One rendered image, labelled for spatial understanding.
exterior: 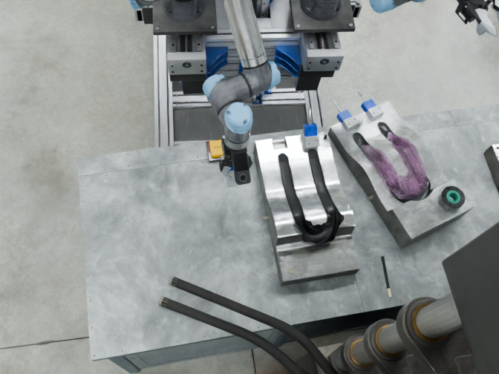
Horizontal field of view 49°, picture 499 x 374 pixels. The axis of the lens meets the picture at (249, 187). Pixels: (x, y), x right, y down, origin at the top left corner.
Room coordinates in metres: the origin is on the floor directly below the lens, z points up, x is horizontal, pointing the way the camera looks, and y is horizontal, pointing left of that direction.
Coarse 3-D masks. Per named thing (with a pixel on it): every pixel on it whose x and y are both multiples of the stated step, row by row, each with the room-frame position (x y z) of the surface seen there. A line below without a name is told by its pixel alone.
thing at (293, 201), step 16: (288, 160) 0.87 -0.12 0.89; (288, 176) 0.81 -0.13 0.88; (320, 176) 0.83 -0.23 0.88; (288, 192) 0.75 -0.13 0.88; (320, 192) 0.77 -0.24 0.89; (336, 208) 0.70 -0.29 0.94; (304, 224) 0.63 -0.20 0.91; (336, 224) 0.64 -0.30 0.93; (304, 240) 0.59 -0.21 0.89; (320, 240) 0.60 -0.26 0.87
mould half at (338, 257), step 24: (264, 144) 0.91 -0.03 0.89; (288, 144) 0.93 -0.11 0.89; (264, 168) 0.82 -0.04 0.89; (264, 192) 0.74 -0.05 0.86; (312, 192) 0.76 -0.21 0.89; (336, 192) 0.77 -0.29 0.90; (288, 216) 0.65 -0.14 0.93; (312, 216) 0.66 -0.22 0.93; (288, 240) 0.58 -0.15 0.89; (336, 240) 0.62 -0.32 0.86; (288, 264) 0.51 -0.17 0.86; (312, 264) 0.52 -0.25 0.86; (336, 264) 0.54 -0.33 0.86
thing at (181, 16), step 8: (168, 0) 1.28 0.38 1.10; (176, 0) 1.26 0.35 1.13; (184, 0) 1.27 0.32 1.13; (192, 0) 1.28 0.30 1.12; (200, 0) 1.31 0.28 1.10; (168, 8) 1.27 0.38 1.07; (176, 8) 1.26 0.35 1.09; (184, 8) 1.26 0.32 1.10; (192, 8) 1.27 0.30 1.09; (200, 8) 1.30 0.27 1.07; (168, 16) 1.26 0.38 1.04; (176, 16) 1.25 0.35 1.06; (184, 16) 1.25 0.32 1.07; (192, 16) 1.26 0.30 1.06; (200, 16) 1.29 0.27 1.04
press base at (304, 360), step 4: (304, 356) 0.27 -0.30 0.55; (308, 356) 0.26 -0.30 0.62; (300, 360) 0.27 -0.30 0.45; (304, 360) 0.26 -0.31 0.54; (308, 360) 0.25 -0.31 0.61; (312, 360) 0.25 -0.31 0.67; (300, 364) 0.26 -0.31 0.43; (304, 364) 0.25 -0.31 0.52; (308, 364) 0.24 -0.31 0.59; (312, 364) 0.24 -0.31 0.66; (304, 368) 0.24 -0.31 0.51; (308, 368) 0.23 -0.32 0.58; (312, 368) 0.22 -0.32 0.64; (316, 368) 0.22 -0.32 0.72; (288, 372) 0.26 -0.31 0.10; (308, 372) 0.22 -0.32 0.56; (312, 372) 0.21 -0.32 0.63; (316, 372) 0.21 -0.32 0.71
